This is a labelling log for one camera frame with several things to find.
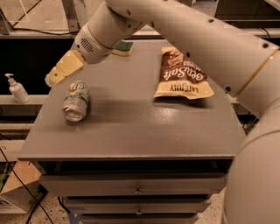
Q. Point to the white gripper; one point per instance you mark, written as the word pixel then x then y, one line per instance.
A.
pixel 87 46

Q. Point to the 7up soda can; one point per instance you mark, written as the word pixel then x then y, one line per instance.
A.
pixel 75 104

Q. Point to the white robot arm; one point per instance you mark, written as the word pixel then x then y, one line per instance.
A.
pixel 245 66

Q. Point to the green yellow sponge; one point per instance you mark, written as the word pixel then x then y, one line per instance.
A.
pixel 124 49

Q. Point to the white pump bottle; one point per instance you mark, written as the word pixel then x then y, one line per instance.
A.
pixel 17 90

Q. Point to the brown chips bag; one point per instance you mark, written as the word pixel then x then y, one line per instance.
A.
pixel 179 76

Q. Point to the grey drawer cabinet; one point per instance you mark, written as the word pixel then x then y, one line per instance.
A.
pixel 128 131

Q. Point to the top drawer with knob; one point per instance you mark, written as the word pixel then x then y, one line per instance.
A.
pixel 130 185

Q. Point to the drawer with knob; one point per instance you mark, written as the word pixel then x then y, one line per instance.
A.
pixel 138 206
pixel 130 185

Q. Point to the cardboard box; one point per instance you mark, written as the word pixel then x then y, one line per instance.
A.
pixel 16 196

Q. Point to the left metal bracket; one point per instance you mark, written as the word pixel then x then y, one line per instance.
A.
pixel 75 11

